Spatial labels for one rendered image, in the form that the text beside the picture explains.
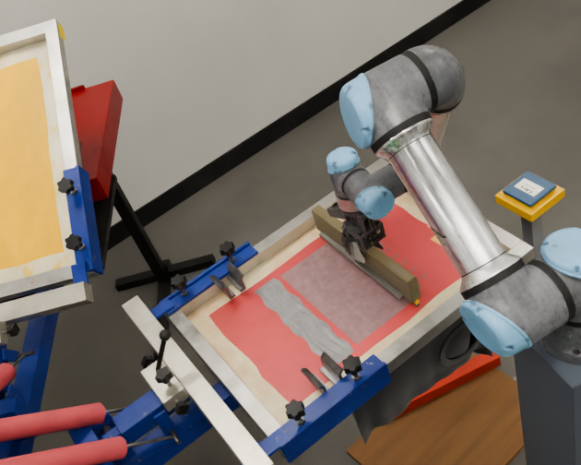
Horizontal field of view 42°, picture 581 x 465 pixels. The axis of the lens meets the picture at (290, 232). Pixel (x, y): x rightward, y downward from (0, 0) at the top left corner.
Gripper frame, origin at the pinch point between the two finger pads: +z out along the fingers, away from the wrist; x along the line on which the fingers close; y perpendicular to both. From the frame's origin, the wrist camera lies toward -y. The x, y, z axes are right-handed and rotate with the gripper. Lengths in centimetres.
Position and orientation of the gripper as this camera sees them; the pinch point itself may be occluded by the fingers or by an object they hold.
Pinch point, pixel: (363, 254)
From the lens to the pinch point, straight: 196.7
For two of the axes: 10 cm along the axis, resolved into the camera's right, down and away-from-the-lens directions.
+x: 7.9, -5.6, 2.7
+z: 2.5, 6.9, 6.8
